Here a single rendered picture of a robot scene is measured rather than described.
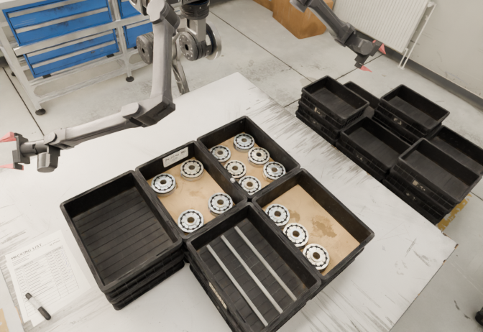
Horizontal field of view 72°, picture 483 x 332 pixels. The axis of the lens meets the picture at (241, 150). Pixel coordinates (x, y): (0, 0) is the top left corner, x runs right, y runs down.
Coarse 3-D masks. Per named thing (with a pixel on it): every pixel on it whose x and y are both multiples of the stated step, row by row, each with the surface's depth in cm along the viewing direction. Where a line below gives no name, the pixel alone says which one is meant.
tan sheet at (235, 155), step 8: (224, 144) 162; (232, 144) 163; (256, 144) 164; (232, 152) 159; (240, 152) 160; (248, 152) 160; (240, 160) 156; (272, 160) 158; (248, 168) 154; (256, 168) 154; (256, 176) 151; (264, 184) 148
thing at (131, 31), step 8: (120, 0) 268; (128, 0) 271; (120, 8) 272; (128, 8) 276; (128, 16) 281; (128, 24) 285; (136, 24) 289; (144, 24) 295; (128, 32) 290; (136, 32) 295; (144, 32) 300; (128, 40) 295; (128, 48) 300
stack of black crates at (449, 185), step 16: (416, 144) 207; (432, 144) 208; (400, 160) 198; (416, 160) 212; (432, 160) 213; (448, 160) 204; (400, 176) 203; (416, 176) 195; (432, 176) 205; (448, 176) 206; (464, 176) 201; (480, 176) 194; (400, 192) 208; (416, 192) 199; (432, 192) 192; (448, 192) 197; (464, 192) 195; (416, 208) 206; (432, 208) 196; (448, 208) 188
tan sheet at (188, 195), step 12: (180, 180) 146; (204, 180) 147; (180, 192) 142; (192, 192) 143; (204, 192) 143; (216, 192) 144; (168, 204) 138; (180, 204) 138; (192, 204) 139; (204, 204) 139; (204, 216) 135
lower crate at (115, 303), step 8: (168, 264) 122; (176, 264) 128; (184, 264) 133; (160, 272) 121; (168, 272) 129; (144, 280) 118; (152, 280) 124; (160, 280) 128; (136, 288) 117; (144, 288) 124; (120, 296) 113; (128, 296) 119; (136, 296) 124; (112, 304) 117; (120, 304) 120; (128, 304) 122
